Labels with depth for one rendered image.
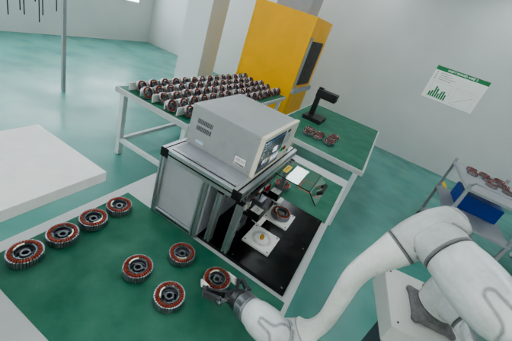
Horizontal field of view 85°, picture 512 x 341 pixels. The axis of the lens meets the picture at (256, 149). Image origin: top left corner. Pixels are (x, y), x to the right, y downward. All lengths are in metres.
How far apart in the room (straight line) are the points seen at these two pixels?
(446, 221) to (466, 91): 5.72
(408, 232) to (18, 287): 1.22
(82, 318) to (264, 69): 4.47
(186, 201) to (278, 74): 3.85
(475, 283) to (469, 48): 5.87
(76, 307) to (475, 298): 1.12
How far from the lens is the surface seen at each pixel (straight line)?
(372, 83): 6.47
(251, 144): 1.21
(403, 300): 1.56
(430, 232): 0.87
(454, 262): 0.83
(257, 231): 1.53
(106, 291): 1.24
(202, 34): 5.13
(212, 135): 1.31
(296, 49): 4.86
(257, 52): 5.13
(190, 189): 1.32
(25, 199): 0.89
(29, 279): 1.31
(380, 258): 0.89
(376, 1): 6.56
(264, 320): 0.97
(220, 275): 1.29
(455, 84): 6.50
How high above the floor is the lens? 1.77
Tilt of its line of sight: 25 degrees down
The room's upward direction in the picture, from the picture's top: 19 degrees clockwise
